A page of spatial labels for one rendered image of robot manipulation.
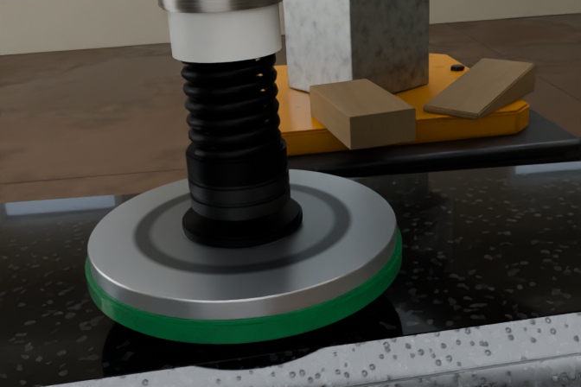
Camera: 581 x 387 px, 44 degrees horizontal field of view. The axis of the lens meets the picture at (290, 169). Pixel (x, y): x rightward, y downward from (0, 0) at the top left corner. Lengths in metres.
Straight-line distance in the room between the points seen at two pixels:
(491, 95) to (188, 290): 0.86
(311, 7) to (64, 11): 5.44
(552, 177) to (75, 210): 0.46
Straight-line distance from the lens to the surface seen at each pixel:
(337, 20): 1.24
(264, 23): 0.44
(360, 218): 0.50
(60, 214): 0.72
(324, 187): 0.56
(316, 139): 1.13
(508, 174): 0.75
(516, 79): 1.26
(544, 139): 1.21
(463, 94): 1.22
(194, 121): 0.47
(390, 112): 1.03
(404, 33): 1.31
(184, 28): 0.44
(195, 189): 0.48
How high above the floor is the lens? 1.12
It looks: 20 degrees down
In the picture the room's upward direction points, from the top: 4 degrees counter-clockwise
